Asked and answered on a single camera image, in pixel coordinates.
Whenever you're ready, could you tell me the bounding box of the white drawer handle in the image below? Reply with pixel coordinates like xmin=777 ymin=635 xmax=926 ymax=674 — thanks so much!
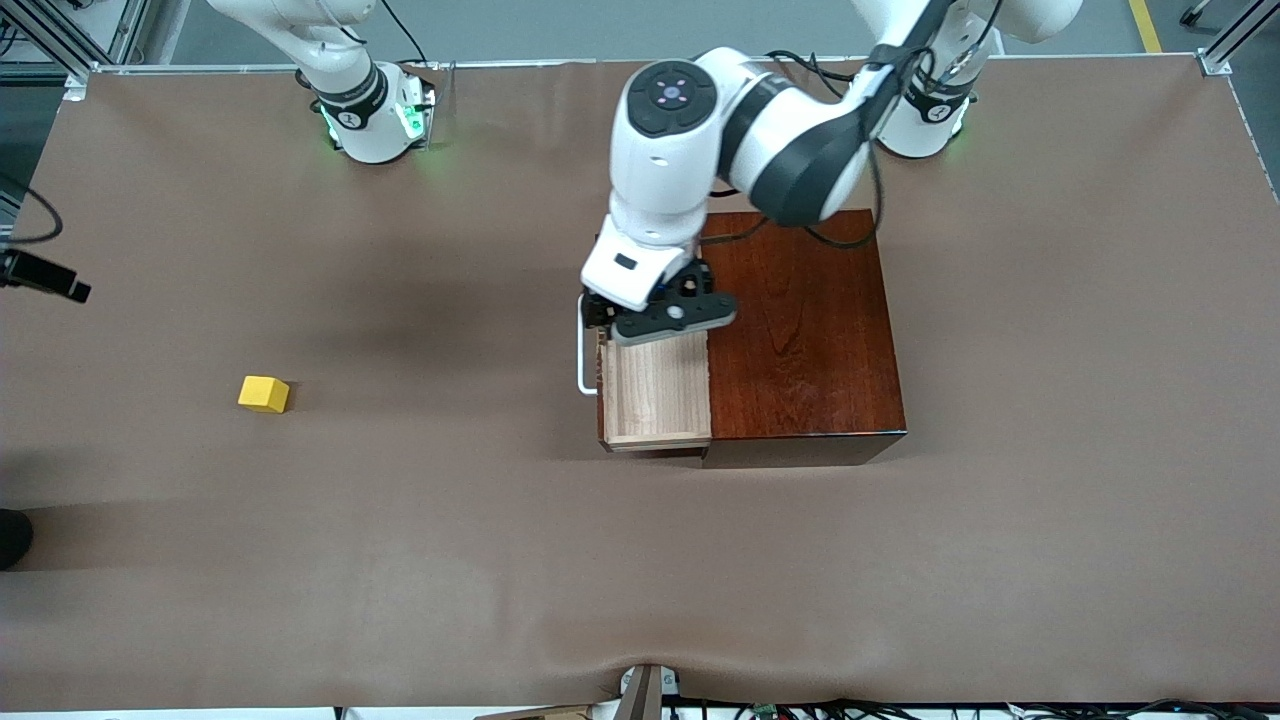
xmin=577 ymin=295 xmax=601 ymax=396

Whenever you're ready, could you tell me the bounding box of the light wood drawer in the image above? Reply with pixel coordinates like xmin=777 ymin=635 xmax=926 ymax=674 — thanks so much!
xmin=597 ymin=235 xmax=713 ymax=453

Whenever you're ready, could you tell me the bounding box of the yellow block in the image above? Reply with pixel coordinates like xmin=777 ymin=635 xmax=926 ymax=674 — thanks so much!
xmin=237 ymin=376 xmax=291 ymax=414

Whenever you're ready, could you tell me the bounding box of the dark brown wooden cabinet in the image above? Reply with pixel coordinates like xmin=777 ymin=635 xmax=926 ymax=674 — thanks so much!
xmin=700 ymin=208 xmax=909 ymax=469

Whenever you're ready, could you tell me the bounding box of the brown table cover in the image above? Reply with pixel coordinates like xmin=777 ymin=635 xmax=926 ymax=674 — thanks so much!
xmin=0 ymin=55 xmax=1280 ymax=713

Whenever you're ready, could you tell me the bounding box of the black shoe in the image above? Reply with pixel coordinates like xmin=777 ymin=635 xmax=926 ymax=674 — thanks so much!
xmin=0 ymin=508 xmax=35 ymax=571

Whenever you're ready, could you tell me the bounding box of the cardboard piece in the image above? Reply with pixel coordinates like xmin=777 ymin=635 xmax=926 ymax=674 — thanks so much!
xmin=475 ymin=703 xmax=591 ymax=720

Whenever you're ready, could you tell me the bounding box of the aluminium frame profile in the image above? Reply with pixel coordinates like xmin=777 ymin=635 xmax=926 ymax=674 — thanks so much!
xmin=0 ymin=0 xmax=151 ymax=101
xmin=1195 ymin=0 xmax=1280 ymax=76

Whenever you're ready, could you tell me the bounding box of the left arm base cable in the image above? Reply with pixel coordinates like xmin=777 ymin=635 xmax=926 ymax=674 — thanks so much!
xmin=765 ymin=50 xmax=851 ymax=101

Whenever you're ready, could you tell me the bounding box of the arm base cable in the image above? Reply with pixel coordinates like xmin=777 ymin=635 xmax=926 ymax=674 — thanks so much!
xmin=378 ymin=0 xmax=431 ymax=66
xmin=765 ymin=50 xmax=851 ymax=101

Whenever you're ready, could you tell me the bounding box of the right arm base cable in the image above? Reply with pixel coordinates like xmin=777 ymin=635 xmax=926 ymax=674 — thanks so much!
xmin=378 ymin=0 xmax=431 ymax=66

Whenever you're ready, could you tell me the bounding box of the grey metal bracket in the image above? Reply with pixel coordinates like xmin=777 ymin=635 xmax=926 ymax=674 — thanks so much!
xmin=612 ymin=663 xmax=686 ymax=720

